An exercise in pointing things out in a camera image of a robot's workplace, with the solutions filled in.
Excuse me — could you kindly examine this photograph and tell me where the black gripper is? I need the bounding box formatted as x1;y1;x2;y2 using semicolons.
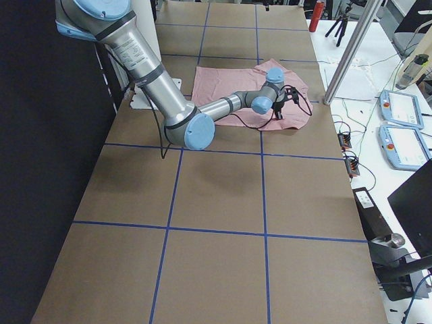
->
272;86;300;120

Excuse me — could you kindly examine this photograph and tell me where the pink snoopy long-sleeve shirt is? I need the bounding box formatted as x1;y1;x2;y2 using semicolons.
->
192;59;313;131

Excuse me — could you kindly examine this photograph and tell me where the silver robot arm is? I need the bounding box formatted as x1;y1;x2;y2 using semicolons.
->
55;1;294;151

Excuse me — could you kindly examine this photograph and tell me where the upper orange connector board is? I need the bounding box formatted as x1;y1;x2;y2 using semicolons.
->
337;132;352;151

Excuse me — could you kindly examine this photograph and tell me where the orange connector board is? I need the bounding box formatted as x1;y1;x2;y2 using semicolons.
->
344;156;360;179
337;132;352;151

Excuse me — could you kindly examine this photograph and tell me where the lower orange connector board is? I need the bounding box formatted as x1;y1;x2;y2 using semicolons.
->
344;156;360;179

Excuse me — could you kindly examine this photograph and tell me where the red bottle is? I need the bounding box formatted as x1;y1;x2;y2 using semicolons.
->
308;0;325;32

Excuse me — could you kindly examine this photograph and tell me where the upper teach pendant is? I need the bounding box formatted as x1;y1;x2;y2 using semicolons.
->
379;90;424;130

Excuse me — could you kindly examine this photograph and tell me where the teach pendant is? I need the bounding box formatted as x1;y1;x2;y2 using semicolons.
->
379;90;424;130
378;124;431;171

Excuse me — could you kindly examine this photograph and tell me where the lower teach pendant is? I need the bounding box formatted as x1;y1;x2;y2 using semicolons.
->
378;124;431;171

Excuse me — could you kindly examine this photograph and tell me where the black box with label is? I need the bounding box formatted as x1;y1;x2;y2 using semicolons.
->
352;187;392;241

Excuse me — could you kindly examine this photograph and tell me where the black monitor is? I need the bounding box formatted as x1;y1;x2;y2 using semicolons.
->
387;161;431;257

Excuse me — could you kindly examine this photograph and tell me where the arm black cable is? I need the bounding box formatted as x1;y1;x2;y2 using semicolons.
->
104;43;313;160

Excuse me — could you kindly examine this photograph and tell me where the black camera tripod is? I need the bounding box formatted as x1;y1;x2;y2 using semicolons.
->
325;3;352;47

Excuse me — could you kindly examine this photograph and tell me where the aluminium frame post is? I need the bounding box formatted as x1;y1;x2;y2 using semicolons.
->
323;0;382;105

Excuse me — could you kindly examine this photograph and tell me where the black clamp mount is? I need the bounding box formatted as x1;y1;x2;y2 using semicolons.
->
368;238;431;302

